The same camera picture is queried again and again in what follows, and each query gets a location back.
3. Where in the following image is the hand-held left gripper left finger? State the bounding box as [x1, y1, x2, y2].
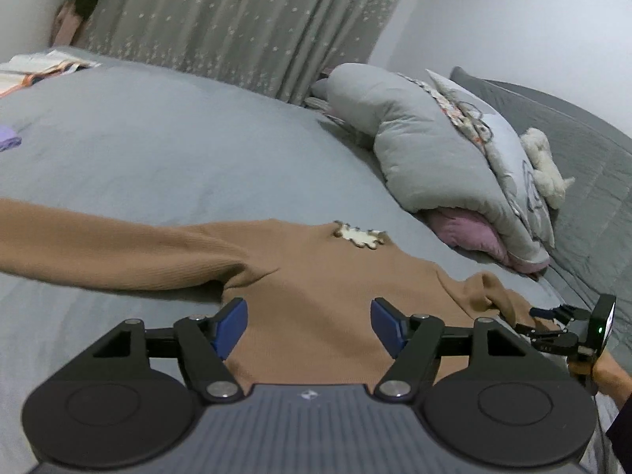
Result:
[91, 297, 249, 401]

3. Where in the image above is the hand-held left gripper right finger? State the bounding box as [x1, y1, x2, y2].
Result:
[370, 297, 529, 402]

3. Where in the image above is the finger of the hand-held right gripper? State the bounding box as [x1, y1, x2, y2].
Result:
[530, 305, 592, 323]
[516, 323, 579, 352]

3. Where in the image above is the brown ribbed sweater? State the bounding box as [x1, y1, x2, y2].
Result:
[0, 198, 566, 387]

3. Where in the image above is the person's right hand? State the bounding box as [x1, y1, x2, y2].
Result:
[568, 353, 632, 397]

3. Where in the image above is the pink pillow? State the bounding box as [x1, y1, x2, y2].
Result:
[429, 207, 549, 275]

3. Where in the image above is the grey quilted headboard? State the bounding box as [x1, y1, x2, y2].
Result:
[449, 66, 632, 376]

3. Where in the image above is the white plush toy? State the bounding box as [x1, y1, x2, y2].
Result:
[519, 127, 576, 209]

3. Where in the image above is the grey folded duvet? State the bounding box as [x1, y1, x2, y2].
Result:
[311, 62, 551, 275]

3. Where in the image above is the grey bed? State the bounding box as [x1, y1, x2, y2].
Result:
[0, 47, 623, 474]

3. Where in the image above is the cartoon print pillow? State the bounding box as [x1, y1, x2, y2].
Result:
[395, 69, 556, 252]

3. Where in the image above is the striped pink cloth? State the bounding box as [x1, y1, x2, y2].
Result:
[303, 96, 354, 129]

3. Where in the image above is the purple cloth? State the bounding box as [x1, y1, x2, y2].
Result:
[0, 125, 23, 154]

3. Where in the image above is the grey star print curtain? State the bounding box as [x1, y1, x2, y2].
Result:
[74, 0, 425, 107]

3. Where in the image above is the white orange folded garment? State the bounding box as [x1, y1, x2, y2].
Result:
[10, 53, 102, 77]

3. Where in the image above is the pink hanging garment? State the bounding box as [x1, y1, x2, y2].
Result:
[52, 2, 82, 45]

